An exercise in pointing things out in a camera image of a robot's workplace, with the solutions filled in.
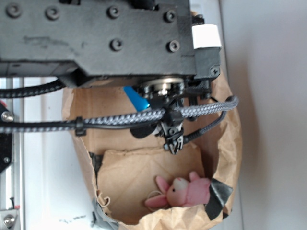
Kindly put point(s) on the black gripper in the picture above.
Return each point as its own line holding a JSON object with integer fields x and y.
{"x": 61, "y": 38}

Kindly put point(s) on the blue block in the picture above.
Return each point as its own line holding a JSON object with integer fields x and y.
{"x": 139, "y": 103}

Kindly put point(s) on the brown paper bag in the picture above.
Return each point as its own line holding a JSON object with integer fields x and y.
{"x": 120, "y": 170}

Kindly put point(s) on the pink plush bunny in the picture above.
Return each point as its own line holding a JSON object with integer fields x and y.
{"x": 182, "y": 192}

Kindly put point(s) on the black tape piece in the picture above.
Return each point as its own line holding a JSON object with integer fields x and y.
{"x": 219, "y": 195}

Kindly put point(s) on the aluminium extrusion rail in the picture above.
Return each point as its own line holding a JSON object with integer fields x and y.
{"x": 12, "y": 179}

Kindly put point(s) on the metal corner bracket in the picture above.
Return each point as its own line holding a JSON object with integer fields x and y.
{"x": 10, "y": 219}

